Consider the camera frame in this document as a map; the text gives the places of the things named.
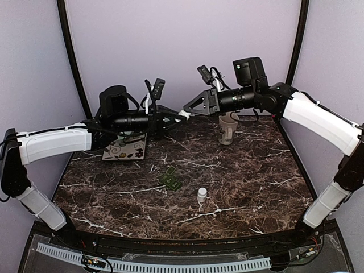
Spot white pill bottle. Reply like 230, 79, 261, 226
179, 110, 192, 120
197, 187, 207, 203

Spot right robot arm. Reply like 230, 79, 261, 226
184, 57, 363, 247

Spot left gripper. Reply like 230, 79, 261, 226
113, 104, 188, 138

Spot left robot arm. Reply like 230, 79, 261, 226
1, 85, 187, 248

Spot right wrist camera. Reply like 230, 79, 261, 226
197, 65, 225, 92

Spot left black frame post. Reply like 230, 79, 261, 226
56, 0, 92, 119

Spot right black frame post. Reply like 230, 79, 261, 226
286, 0, 310, 85

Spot square floral ceramic plate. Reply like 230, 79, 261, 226
102, 134, 146, 161

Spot white slotted cable duct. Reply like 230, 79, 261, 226
35, 243, 271, 272

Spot small green circuit board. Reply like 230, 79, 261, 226
81, 255, 107, 269

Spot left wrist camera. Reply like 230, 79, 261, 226
140, 78, 166, 115

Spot black frame post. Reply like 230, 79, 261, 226
286, 0, 310, 85
56, 0, 92, 119

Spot cream coral-print mug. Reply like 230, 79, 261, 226
219, 112, 238, 146

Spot black front table rail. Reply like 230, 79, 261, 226
34, 221, 324, 257

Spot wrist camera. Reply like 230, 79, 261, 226
197, 65, 225, 92
140, 78, 166, 115

